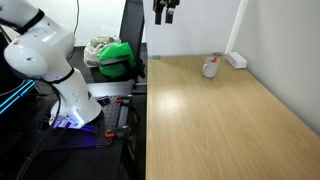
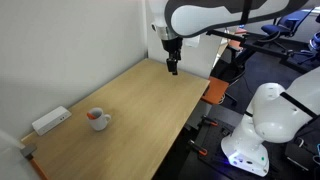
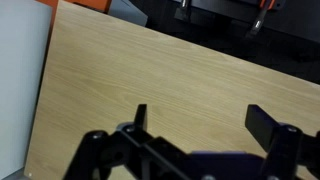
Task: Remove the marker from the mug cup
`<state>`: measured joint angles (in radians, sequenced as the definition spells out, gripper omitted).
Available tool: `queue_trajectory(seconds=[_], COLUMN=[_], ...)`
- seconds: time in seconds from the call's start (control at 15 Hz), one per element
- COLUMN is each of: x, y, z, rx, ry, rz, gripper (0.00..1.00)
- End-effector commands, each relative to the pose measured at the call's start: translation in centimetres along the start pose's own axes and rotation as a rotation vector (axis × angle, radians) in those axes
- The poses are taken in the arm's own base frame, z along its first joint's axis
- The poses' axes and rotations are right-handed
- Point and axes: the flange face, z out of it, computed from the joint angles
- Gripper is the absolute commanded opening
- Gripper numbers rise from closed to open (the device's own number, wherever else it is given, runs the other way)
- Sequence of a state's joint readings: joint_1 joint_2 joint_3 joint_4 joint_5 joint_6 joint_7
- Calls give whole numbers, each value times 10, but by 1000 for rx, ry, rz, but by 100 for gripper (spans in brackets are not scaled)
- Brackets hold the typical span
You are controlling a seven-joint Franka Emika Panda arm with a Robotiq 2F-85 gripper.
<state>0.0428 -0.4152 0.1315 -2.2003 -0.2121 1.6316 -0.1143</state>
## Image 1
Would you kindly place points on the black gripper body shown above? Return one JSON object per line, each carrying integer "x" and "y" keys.
{"x": 166, "y": 2}

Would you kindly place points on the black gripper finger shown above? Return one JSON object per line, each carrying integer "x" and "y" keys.
{"x": 170, "y": 15}
{"x": 158, "y": 16}

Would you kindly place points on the orange grey marker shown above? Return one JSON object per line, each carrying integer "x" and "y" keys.
{"x": 215, "y": 59}

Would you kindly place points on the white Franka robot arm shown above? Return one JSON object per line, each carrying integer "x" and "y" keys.
{"x": 40, "y": 43}

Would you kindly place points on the white mug cup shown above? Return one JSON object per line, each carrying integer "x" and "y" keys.
{"x": 210, "y": 69}

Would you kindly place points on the black upright panel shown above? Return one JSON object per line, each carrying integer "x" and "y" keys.
{"x": 133, "y": 30}

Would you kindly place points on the grey table edge clip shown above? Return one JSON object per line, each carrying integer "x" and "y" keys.
{"x": 217, "y": 53}
{"x": 156, "y": 57}

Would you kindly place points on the green bag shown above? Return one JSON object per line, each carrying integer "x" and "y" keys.
{"x": 115, "y": 53}

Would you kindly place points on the white plastic bag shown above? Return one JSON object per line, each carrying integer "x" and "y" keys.
{"x": 91, "y": 51}

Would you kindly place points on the white power strip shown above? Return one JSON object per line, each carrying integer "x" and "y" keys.
{"x": 236, "y": 60}

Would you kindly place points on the orange black clamp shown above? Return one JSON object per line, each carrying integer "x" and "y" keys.
{"x": 122, "y": 99}
{"x": 115, "y": 133}

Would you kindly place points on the small black block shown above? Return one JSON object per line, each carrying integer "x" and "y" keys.
{"x": 102, "y": 100}

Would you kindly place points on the blue light strip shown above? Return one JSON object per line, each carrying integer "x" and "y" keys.
{"x": 15, "y": 95}

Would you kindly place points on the white vertical post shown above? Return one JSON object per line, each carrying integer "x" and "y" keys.
{"x": 236, "y": 26}

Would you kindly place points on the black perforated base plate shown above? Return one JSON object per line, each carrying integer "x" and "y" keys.
{"x": 106, "y": 120}

